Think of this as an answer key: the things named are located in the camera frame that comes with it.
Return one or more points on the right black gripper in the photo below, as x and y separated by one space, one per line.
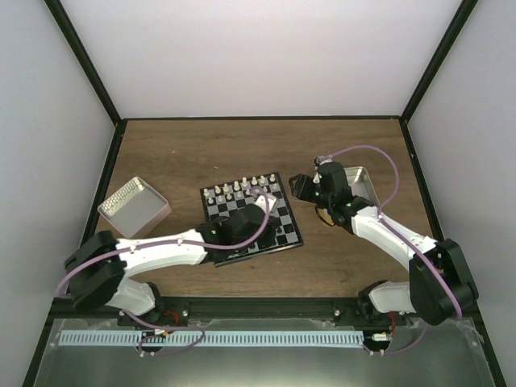
301 189

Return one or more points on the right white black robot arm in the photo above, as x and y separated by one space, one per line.
440 284

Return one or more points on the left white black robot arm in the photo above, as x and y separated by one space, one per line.
101 271

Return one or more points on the gold metal tin tray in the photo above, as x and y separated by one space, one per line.
359 181

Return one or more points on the black and silver chessboard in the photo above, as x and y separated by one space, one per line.
282 225

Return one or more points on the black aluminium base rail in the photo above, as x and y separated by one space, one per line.
182 310

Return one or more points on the light blue slotted cable duct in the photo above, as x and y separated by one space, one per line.
215 339

